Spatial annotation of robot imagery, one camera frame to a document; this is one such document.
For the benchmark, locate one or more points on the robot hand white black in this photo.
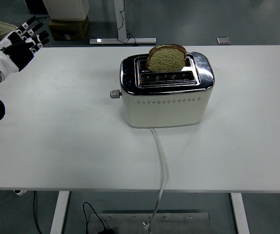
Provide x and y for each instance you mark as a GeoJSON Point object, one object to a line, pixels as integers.
{"type": "Point", "coordinates": [2, 58]}

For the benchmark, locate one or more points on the grey toaster lever knob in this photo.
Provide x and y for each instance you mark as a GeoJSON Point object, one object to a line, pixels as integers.
{"type": "Point", "coordinates": [115, 93]}

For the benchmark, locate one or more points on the cream and chrome toaster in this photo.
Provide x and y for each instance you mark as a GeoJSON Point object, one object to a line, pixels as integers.
{"type": "Point", "coordinates": [164, 112]}

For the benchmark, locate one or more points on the black box on floor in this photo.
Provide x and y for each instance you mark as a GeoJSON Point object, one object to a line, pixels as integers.
{"type": "Point", "coordinates": [35, 6]}

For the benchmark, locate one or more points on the brown cardboard box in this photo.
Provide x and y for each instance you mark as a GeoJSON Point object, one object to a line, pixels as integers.
{"type": "Point", "coordinates": [69, 29]}

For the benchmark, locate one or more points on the white desk leg with foot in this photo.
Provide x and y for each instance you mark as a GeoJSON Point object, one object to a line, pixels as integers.
{"type": "Point", "coordinates": [120, 19]}

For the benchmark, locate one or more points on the small white clip under table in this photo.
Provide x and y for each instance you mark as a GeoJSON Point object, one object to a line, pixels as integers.
{"type": "Point", "coordinates": [20, 192]}

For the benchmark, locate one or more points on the white table leg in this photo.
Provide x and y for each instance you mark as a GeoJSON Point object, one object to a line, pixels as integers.
{"type": "Point", "coordinates": [239, 214]}
{"type": "Point", "coordinates": [59, 212]}

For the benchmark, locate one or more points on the brown bread slice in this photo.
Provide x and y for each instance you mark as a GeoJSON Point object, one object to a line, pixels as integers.
{"type": "Point", "coordinates": [166, 61]}

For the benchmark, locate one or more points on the grey floor socket plate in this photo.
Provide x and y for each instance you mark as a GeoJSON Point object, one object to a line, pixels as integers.
{"type": "Point", "coordinates": [223, 40]}

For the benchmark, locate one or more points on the grey metal plate with screws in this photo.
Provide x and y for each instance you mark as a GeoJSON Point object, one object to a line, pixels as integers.
{"type": "Point", "coordinates": [178, 224]}

